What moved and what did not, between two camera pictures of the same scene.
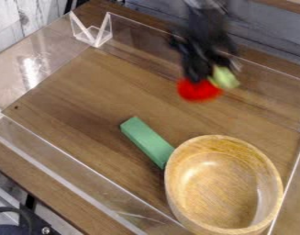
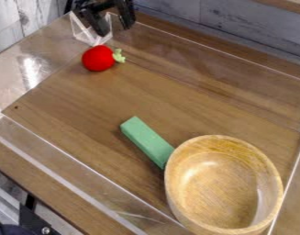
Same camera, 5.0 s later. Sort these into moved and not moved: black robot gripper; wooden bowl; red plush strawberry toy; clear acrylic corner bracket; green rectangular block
Moved: black robot gripper; red plush strawberry toy
Not moved: wooden bowl; green rectangular block; clear acrylic corner bracket
